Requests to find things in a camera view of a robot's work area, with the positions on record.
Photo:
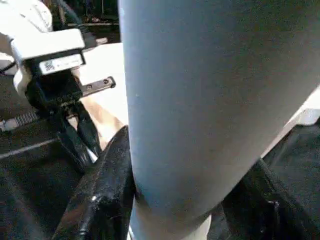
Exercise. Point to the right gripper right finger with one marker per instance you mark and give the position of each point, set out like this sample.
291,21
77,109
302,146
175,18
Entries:
270,205

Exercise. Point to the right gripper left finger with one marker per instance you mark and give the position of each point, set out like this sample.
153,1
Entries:
102,200

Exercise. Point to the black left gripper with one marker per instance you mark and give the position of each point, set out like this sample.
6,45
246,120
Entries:
52,92

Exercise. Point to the white plastic table top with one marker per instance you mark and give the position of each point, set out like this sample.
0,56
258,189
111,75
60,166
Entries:
110,90

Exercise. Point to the white plastic table leg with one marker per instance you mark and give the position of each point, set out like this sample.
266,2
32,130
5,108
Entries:
210,100

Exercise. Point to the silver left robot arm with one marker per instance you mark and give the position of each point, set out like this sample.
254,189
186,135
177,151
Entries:
25,17

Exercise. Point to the black work mat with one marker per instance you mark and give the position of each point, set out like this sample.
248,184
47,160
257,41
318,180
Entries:
30,180

